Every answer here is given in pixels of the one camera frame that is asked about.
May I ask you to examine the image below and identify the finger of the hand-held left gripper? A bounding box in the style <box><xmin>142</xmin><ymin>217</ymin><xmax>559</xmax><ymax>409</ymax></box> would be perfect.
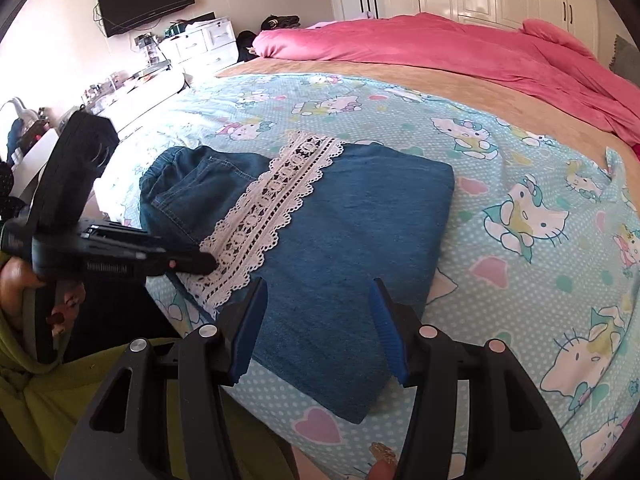
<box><xmin>82</xmin><ymin>229</ymin><xmax>218</xmax><ymax>277</ymax></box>

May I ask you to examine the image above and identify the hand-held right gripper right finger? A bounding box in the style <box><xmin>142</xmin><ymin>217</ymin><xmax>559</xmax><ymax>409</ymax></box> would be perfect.
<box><xmin>369</xmin><ymin>277</ymin><xmax>581</xmax><ymax>480</ymax></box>

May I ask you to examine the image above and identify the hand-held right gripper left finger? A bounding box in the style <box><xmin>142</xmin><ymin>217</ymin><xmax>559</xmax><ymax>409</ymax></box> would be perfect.
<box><xmin>54</xmin><ymin>277</ymin><xmax>269</xmax><ymax>480</ymax></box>

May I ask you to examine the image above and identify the blue denim pants lace trim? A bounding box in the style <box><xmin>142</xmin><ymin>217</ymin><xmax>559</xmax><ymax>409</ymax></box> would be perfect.
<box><xmin>139</xmin><ymin>130</ymin><xmax>456</xmax><ymax>425</ymax></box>

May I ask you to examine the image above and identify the person's right hand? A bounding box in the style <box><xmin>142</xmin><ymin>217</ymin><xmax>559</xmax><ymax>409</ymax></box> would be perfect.
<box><xmin>367</xmin><ymin>442</ymin><xmax>401</xmax><ymax>480</ymax></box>

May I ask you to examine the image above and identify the person's left hand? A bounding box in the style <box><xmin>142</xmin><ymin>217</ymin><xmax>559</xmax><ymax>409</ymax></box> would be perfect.
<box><xmin>0</xmin><ymin>257</ymin><xmax>48</xmax><ymax>333</ymax></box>

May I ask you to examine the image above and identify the white desk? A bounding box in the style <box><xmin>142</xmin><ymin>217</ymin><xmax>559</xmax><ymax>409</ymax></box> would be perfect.
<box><xmin>15</xmin><ymin>67</ymin><xmax>188</xmax><ymax>196</ymax></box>

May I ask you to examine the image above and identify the cartoon cat printed sheet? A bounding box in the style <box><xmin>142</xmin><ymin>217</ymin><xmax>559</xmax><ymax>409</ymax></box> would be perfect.
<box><xmin>97</xmin><ymin>72</ymin><xmax>640</xmax><ymax>480</ymax></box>

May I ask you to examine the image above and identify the white drawer unit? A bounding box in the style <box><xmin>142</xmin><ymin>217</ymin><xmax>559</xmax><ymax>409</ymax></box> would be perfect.
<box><xmin>159</xmin><ymin>12</ymin><xmax>238</xmax><ymax>78</ymax></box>

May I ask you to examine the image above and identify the person's green top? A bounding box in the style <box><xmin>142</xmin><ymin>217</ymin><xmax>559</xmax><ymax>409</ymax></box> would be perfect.
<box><xmin>0</xmin><ymin>330</ymin><xmax>301</xmax><ymax>480</ymax></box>

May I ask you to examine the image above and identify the black cap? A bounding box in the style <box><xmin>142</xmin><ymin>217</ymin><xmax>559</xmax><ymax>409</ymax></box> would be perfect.
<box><xmin>261</xmin><ymin>14</ymin><xmax>302</xmax><ymax>32</ymax></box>

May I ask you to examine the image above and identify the tan bed cover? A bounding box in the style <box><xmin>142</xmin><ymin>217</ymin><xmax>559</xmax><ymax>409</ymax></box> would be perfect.
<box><xmin>215</xmin><ymin>57</ymin><xmax>640</xmax><ymax>181</ymax></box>

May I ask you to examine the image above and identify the pink duvet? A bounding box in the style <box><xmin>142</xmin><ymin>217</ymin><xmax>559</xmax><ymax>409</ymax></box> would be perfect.
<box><xmin>252</xmin><ymin>14</ymin><xmax>640</xmax><ymax>147</ymax></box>

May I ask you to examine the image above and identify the grey quilted headboard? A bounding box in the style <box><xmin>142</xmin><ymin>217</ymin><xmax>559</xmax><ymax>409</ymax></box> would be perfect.
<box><xmin>609</xmin><ymin>34</ymin><xmax>640</xmax><ymax>81</ymax></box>

